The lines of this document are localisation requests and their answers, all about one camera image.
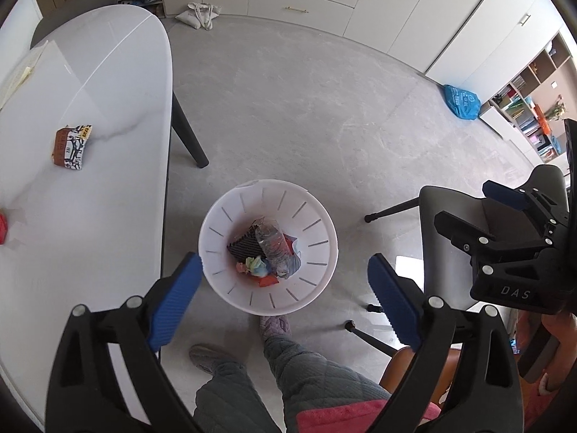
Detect red paper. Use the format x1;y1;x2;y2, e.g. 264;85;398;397
0;212;8;245

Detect clear plastic bottle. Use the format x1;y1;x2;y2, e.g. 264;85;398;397
254;218;290;279

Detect yellow blue paper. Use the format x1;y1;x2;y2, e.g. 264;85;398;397
245;256;269;279

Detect orange paper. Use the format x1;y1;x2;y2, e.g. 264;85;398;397
256;275;279;287

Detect blue face mask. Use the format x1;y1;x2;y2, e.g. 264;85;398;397
283;233;302;279

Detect white trash bin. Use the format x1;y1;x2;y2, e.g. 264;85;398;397
199;180;338;316

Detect operator right hand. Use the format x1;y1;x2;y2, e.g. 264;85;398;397
523;311;576;403

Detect grey chair near operator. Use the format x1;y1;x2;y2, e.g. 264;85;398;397
343;184;533;357

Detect open bookshelf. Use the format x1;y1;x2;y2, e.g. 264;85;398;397
480;33;576;170

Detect blue plastic bag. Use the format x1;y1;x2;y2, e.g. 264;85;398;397
443;84;481;120

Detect operator left leg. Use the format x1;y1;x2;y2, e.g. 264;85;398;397
189;344;281;432

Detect operator leg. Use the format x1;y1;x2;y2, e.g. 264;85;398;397
259;316;390;432
189;344;281;432

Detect operator right leg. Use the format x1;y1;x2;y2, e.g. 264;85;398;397
259;316;390;432

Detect white drawer cabinet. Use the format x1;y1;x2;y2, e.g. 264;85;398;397
116;0;511;78

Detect brown patterned snack box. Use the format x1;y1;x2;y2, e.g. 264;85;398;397
52;124;93;170

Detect black table leg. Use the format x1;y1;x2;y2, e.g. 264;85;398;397
171;94;209;168

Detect cream paper sheets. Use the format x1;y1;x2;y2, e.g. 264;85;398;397
0;40;49;110

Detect white tote bag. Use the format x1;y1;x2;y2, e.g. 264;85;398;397
175;2;221;30

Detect shoe shelf niche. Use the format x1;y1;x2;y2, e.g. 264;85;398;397
118;0;165;19

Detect grey chair behind table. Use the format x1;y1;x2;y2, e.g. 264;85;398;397
30;0;118;47

